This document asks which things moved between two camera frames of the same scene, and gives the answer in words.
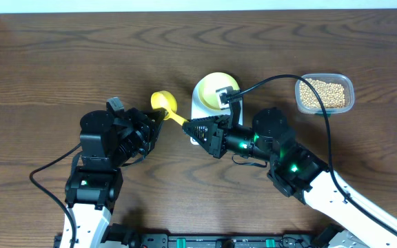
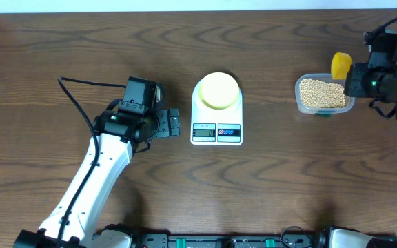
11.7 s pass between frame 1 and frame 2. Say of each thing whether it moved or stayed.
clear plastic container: stayed
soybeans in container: stayed
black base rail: stayed
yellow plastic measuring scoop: moved
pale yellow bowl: stayed
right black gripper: moved
